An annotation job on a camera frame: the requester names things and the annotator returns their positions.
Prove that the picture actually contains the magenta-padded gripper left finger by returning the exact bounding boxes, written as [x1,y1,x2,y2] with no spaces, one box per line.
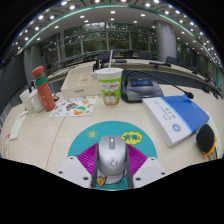
[57,143,100,189]

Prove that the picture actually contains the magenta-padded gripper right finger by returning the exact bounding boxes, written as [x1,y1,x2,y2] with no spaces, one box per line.
[125,143,167,189]

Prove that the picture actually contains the silver computer mouse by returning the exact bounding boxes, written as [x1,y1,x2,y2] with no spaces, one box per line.
[95,135,129,178]

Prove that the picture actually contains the round teal cartoon mouse pad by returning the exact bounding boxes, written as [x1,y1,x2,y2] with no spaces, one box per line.
[67,120,158,191]

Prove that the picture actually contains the blue and white book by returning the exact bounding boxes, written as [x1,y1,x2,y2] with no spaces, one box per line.
[142,94,211,148]

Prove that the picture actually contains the colourful sticker sheet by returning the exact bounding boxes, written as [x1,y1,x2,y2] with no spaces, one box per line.
[49,95,98,118]

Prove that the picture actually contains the black foam ball with orange band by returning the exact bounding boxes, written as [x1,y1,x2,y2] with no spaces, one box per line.
[195,123,218,158]

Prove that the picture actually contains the white booklet with red title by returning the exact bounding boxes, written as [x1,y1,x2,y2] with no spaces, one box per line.
[9,110,29,141]

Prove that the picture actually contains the white compartment box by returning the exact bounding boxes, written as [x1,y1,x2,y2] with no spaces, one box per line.
[60,68,102,100]

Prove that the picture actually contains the red bottle with green band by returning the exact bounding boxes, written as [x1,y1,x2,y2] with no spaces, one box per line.
[31,65,57,113]

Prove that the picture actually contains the white ribbed paper cup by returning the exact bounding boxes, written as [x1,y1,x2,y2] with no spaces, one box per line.
[19,89,36,114]

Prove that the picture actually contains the green white cup with straw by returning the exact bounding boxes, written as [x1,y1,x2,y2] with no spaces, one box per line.
[94,49,124,108]

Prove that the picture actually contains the dark office chairs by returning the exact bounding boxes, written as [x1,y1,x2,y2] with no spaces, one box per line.
[64,49,214,84]

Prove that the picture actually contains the ceiling lights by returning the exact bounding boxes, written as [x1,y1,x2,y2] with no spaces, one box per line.
[1,0,223,64]

